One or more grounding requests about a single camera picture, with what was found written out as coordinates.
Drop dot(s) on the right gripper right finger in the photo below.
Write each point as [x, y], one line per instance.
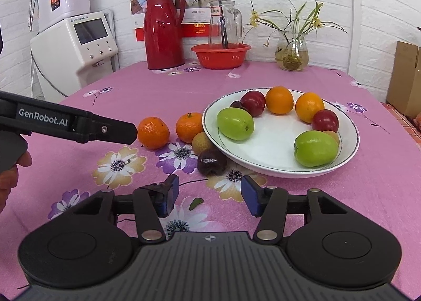
[269, 205]

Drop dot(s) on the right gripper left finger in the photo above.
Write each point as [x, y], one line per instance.
[150, 204]

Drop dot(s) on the dark red apple back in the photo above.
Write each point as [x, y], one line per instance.
[211, 162]

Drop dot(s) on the dark red apple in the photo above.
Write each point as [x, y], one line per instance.
[211, 162]
[239, 105]

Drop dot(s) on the green apple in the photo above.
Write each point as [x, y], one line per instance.
[235, 123]
[315, 148]

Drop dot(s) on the brown kiwi back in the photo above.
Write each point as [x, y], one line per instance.
[201, 143]

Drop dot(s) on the brown kiwi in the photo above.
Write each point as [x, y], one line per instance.
[334, 135]
[201, 143]

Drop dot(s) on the brown kiwi front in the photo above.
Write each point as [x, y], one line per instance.
[334, 135]

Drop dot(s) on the red apple front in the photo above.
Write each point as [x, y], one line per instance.
[325, 120]

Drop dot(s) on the large orange front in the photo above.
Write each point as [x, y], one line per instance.
[279, 100]

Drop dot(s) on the large orange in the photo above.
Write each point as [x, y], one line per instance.
[307, 105]
[279, 100]

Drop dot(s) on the person's left hand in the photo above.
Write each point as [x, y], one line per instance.
[9, 178]

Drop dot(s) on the white porcelain plate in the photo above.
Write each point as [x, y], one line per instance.
[269, 150]

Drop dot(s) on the white water dispenser machine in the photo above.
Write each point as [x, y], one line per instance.
[75, 53]

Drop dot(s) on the tangerine with stem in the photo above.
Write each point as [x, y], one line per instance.
[188, 126]

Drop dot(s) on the pink floral tablecloth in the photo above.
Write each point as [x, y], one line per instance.
[381, 182]

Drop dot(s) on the glass vase with plant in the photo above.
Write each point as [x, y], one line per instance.
[292, 28]

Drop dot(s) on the red plastic basket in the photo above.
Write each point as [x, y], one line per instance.
[217, 58]

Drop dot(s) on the brown cardboard box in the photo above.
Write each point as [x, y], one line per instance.
[404, 91]

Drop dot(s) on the red thermos jug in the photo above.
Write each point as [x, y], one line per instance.
[162, 33]

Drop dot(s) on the glass pitcher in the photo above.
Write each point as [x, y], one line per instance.
[233, 20]

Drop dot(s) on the black stirring stick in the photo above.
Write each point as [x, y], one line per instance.
[223, 30]

